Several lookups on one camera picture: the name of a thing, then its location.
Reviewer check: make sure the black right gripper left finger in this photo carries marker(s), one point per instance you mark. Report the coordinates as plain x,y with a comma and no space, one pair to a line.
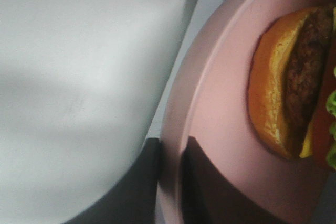
133,198

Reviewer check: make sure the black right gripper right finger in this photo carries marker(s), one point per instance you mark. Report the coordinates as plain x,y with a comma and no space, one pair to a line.
208,197

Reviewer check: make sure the pink round plate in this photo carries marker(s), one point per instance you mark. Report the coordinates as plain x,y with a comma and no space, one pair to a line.
208,101

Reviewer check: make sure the burger with lettuce and cheese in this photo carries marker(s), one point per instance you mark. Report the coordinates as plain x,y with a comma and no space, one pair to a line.
291,92

